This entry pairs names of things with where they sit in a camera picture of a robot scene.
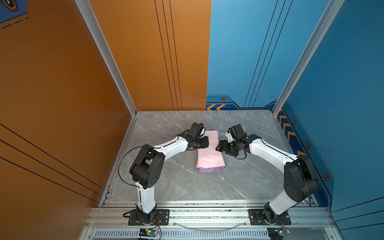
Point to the aluminium front rail frame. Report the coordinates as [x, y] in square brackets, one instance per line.
[222, 214]

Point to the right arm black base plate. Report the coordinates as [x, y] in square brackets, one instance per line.
[268, 217]

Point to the left aluminium corner post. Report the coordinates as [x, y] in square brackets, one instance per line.
[101, 42]

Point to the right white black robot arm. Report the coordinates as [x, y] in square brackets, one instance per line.
[301, 179]

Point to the purple wrapping paper sheet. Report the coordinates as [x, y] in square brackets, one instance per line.
[209, 159]

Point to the green circuit board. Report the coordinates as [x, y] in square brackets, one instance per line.
[275, 234]
[148, 233]

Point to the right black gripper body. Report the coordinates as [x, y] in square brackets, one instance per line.
[231, 148]

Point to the right green circuit board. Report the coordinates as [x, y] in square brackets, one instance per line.
[275, 234]

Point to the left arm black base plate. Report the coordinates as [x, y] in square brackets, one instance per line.
[155, 217]

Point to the aluminium corner post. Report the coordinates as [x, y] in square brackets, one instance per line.
[101, 42]
[318, 34]

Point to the right aluminium corner post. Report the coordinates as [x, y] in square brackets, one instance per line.
[318, 34]

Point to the left green circuit board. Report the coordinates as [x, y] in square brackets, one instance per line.
[148, 233]

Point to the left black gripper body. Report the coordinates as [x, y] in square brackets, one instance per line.
[197, 141]

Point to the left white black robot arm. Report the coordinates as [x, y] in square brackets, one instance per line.
[148, 164]

